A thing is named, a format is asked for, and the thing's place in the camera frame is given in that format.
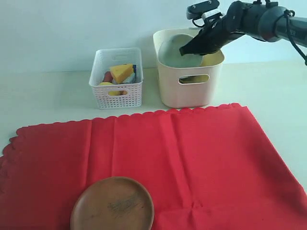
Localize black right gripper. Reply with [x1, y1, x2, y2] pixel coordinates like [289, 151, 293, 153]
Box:
[179, 16, 240, 56]

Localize pale green ceramic bowl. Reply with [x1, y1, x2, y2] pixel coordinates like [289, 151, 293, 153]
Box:
[158, 34, 203, 68]

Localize milk carton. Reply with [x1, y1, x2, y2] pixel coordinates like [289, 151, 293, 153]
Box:
[121, 70, 135, 84]

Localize yellow cheese wedge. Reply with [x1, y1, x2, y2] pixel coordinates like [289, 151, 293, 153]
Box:
[110, 64, 134, 84]

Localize red sausage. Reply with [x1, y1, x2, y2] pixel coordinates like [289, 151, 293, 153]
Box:
[103, 71, 113, 83]

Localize yellow lemon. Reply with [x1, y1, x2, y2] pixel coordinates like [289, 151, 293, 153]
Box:
[99, 82, 114, 86]

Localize dark wooden spoon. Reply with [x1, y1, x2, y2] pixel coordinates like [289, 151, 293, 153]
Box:
[179, 76, 193, 84]

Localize brown egg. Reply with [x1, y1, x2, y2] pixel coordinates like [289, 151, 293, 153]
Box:
[108, 91, 128, 96]

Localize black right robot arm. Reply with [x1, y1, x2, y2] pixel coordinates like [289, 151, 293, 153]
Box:
[179, 0, 307, 59]

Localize cream plastic bin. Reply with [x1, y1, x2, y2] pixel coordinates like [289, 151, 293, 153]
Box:
[153, 28, 225, 108]

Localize white perforated plastic basket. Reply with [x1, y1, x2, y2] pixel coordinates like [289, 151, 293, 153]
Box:
[89, 47, 143, 109]

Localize red scalloped table cloth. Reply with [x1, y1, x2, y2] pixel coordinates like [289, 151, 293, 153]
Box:
[0, 103, 307, 230]

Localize brown wooden plate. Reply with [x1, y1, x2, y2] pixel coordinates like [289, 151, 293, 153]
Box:
[70, 176, 154, 230]

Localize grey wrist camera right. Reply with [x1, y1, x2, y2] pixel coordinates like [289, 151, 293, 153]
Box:
[186, 0, 223, 20]

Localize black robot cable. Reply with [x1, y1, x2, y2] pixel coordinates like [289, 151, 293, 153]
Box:
[284, 9, 307, 66]

